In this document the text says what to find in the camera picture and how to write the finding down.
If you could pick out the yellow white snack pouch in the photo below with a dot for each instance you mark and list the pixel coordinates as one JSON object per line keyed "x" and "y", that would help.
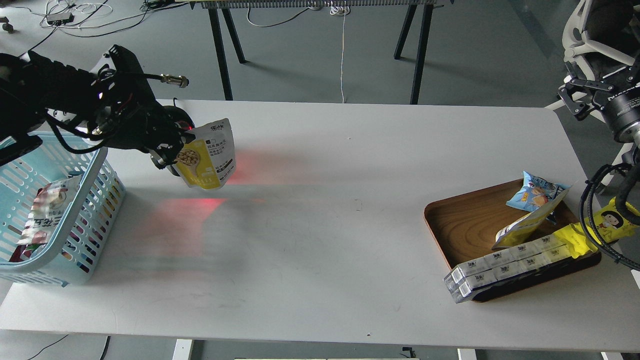
{"x": 517, "y": 232}

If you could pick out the wooden oval tray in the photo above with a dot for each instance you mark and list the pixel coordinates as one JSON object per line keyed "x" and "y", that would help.
{"x": 464, "y": 228}

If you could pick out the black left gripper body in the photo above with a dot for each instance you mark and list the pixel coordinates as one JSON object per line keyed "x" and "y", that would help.
{"x": 125, "y": 113}

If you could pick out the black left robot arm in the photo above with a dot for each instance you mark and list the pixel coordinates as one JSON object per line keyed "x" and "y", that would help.
{"x": 36, "y": 90}

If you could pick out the yellow cartoon snack bag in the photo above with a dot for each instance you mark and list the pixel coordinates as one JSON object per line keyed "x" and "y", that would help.
{"x": 608, "y": 223}

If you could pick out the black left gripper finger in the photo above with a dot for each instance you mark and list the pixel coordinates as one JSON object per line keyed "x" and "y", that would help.
{"x": 164, "y": 156}

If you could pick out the light blue plastic basket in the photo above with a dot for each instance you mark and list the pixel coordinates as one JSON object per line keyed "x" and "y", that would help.
{"x": 72, "y": 256}

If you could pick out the black power strip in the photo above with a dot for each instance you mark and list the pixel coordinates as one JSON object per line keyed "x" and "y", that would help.
{"x": 59, "y": 19}

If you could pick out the white boxed snack pack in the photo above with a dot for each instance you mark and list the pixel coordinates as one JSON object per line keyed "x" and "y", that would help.
{"x": 477, "y": 277}

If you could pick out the red white snack bag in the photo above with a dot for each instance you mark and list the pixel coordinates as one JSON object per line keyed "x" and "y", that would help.
{"x": 45, "y": 216}

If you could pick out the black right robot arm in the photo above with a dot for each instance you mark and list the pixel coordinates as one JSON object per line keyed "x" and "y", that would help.
{"x": 630, "y": 173}

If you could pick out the black barcode scanner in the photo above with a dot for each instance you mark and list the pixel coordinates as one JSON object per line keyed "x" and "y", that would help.
{"x": 179, "y": 116}

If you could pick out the blue chips snack bag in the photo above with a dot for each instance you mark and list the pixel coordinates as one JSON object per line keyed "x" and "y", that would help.
{"x": 535, "y": 192}

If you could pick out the yellow nut snack pouch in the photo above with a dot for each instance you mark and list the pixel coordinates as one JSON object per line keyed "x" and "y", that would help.
{"x": 209, "y": 160}

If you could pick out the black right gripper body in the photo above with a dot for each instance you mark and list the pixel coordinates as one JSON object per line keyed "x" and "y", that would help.
{"x": 616, "y": 96}

